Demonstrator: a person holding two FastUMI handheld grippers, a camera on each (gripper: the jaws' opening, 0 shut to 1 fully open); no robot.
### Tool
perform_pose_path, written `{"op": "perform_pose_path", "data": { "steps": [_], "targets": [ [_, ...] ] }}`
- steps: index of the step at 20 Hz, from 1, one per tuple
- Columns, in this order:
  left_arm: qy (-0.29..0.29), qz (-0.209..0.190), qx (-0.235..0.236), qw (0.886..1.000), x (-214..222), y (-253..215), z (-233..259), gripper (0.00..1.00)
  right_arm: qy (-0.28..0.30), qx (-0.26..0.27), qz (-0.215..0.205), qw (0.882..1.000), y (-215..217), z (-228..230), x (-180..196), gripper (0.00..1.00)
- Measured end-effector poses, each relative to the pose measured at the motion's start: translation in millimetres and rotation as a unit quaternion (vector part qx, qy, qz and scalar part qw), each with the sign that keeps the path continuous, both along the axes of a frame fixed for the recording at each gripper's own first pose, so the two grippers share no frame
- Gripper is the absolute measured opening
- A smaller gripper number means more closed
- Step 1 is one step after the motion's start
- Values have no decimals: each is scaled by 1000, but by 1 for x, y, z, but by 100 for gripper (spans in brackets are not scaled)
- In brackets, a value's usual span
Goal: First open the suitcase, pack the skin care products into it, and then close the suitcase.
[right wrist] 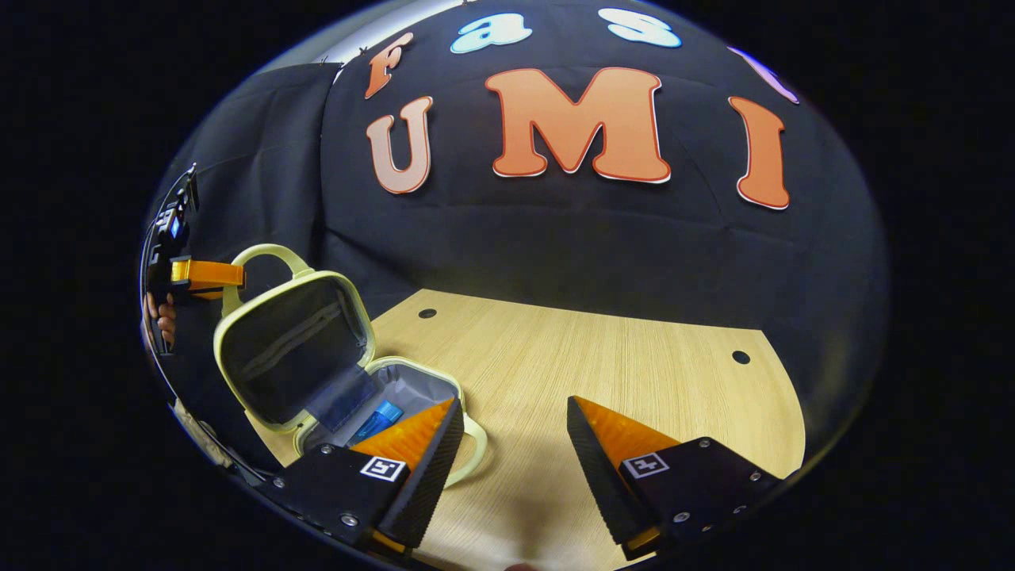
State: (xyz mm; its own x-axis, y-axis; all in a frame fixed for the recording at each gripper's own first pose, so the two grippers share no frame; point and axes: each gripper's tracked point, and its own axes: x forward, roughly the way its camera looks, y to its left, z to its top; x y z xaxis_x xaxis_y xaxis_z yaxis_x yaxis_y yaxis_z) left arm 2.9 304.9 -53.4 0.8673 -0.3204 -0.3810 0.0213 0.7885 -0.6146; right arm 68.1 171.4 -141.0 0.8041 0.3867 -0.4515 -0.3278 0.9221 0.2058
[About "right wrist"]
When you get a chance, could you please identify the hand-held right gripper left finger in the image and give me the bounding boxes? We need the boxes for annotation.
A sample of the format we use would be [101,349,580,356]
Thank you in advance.
[266,397,466,556]

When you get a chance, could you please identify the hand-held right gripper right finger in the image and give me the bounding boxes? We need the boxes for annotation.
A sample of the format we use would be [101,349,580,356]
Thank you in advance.
[566,395,786,560]

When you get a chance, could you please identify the pale yellow suitcase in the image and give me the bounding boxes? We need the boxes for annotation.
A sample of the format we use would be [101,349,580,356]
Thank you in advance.
[213,243,490,489]

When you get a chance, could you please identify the blue skin care bottle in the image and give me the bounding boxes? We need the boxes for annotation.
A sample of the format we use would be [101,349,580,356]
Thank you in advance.
[347,400,405,445]

